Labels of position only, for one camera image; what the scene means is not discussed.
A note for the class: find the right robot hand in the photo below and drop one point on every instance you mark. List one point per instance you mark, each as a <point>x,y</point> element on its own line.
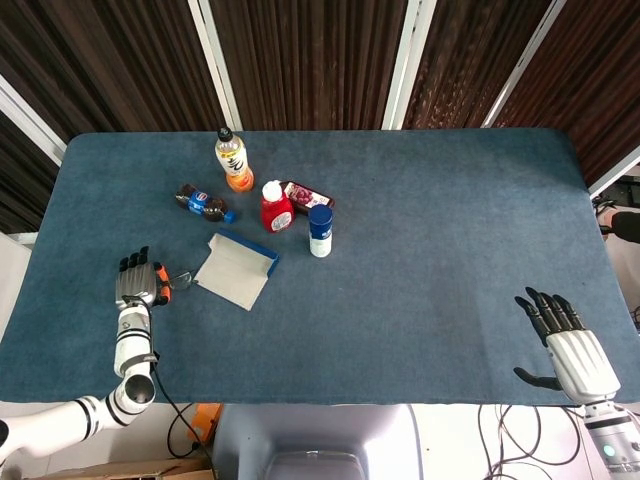
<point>580,360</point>

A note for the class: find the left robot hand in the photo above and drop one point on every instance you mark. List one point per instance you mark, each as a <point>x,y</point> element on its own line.
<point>135,285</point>

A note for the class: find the wire-frame eyeglasses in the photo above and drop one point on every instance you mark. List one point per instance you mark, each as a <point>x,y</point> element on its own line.
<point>181,280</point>

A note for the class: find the blue-edged tray with eyeglasses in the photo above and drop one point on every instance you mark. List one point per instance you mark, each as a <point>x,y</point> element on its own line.
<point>235,275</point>

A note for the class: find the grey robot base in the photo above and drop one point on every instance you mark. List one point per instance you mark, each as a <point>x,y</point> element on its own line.
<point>310,435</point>

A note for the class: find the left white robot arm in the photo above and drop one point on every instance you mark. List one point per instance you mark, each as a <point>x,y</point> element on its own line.
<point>131,342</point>

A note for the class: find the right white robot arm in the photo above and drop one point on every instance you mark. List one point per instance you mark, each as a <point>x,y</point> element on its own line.
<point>607,435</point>

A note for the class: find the small Pepsi cola bottle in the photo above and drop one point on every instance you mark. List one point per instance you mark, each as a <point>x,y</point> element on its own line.
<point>200,200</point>

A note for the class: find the orange floor object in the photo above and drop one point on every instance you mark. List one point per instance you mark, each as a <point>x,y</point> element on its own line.
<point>206,417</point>

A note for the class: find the orange drink bottle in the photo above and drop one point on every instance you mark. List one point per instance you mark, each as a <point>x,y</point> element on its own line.
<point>235,162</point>

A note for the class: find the red ketchup squeeze bottle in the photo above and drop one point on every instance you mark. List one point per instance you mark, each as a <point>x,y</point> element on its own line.
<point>276,212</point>

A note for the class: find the brown cardboard carton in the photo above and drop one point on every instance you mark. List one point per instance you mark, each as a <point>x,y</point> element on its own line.
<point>125,470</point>

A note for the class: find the blue table cloth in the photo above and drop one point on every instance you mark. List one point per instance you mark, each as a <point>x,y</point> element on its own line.
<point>400,300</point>

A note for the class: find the white bottle with blue cap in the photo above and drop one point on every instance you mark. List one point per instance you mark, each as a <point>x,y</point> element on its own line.
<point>320,235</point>

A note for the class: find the dark red snack packet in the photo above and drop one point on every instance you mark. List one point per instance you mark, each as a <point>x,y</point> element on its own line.
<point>307,196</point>

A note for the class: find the white screen frame post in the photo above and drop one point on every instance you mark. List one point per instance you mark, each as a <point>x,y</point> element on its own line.
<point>215,65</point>
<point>407,65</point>
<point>30,120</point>
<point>525,65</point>
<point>617,175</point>

